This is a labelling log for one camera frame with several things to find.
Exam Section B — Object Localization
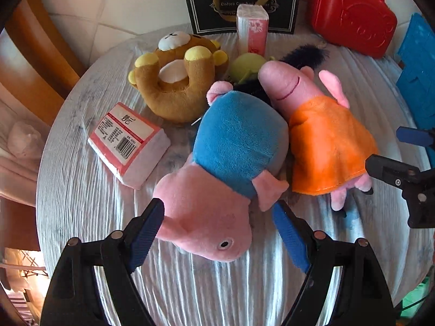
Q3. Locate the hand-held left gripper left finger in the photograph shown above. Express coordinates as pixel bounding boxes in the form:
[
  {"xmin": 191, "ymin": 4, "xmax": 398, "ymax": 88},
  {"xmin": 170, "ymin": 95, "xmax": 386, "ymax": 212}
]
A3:
[{"xmin": 40, "ymin": 198, "xmax": 166, "ymax": 326}]

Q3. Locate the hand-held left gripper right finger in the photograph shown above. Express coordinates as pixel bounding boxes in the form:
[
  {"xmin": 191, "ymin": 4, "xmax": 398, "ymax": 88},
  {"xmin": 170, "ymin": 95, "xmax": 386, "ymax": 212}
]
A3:
[{"xmin": 272, "ymin": 200, "xmax": 396, "ymax": 326}]

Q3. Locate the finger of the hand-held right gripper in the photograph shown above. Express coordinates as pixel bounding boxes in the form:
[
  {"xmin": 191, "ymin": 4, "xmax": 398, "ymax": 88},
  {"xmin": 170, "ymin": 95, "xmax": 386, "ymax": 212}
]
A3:
[
  {"xmin": 396, "ymin": 126, "xmax": 435, "ymax": 150},
  {"xmin": 365, "ymin": 154, "xmax": 435, "ymax": 229}
]

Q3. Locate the large pink flowered tissue pack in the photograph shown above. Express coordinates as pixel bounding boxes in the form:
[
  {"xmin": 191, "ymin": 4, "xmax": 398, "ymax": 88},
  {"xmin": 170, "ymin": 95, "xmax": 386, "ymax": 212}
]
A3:
[{"xmin": 88, "ymin": 102, "xmax": 171, "ymax": 190}]

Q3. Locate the pig plush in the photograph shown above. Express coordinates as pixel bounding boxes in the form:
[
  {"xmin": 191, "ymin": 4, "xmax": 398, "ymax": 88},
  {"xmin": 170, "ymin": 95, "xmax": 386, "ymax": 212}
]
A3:
[
  {"xmin": 258, "ymin": 62, "xmax": 379, "ymax": 211},
  {"xmin": 152, "ymin": 81, "xmax": 289, "ymax": 263}
]

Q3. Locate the white cloth-covered desktop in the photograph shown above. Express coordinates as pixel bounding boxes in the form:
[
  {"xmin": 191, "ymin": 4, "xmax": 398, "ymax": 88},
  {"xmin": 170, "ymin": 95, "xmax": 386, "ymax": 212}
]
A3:
[{"xmin": 36, "ymin": 24, "xmax": 430, "ymax": 326}]

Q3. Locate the pig plush in orange dress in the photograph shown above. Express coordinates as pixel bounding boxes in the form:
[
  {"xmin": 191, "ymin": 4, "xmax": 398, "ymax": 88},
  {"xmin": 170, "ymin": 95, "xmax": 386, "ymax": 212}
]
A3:
[{"xmin": 258, "ymin": 62, "xmax": 379, "ymax": 211}]

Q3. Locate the blue plastic crate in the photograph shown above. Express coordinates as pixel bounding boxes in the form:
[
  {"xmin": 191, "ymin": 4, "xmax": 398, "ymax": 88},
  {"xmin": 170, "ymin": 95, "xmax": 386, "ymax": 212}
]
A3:
[{"xmin": 396, "ymin": 13, "xmax": 435, "ymax": 130}]

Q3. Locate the red plastic case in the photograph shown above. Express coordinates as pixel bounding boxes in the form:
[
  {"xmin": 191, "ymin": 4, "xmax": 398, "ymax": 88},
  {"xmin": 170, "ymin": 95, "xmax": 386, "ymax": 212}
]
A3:
[{"xmin": 309, "ymin": 0, "xmax": 398, "ymax": 58}]

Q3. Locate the brown bear plush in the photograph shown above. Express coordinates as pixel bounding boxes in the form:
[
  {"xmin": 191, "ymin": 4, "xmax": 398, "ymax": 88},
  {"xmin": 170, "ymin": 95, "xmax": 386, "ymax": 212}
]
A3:
[{"xmin": 128, "ymin": 31, "xmax": 229, "ymax": 123}]

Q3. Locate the green plush toy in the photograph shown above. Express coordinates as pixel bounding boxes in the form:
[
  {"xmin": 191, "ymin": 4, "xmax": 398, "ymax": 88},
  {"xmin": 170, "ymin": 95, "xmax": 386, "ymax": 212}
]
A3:
[{"xmin": 227, "ymin": 54, "xmax": 269, "ymax": 84}]

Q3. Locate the small pink tissue pack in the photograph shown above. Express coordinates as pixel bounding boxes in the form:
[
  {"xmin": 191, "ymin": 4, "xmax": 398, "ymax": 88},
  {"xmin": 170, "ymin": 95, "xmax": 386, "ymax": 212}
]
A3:
[{"xmin": 236, "ymin": 4, "xmax": 270, "ymax": 57}]

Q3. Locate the wooden furniture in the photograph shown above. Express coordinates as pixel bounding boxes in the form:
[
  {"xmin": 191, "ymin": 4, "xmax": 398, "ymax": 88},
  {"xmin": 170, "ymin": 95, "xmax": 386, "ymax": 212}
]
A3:
[{"xmin": 5, "ymin": 0, "xmax": 85, "ymax": 101}]

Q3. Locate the black gift bag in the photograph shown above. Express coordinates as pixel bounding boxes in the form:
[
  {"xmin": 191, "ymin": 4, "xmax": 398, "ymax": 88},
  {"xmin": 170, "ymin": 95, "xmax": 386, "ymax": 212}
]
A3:
[{"xmin": 181, "ymin": 0, "xmax": 302, "ymax": 35}]

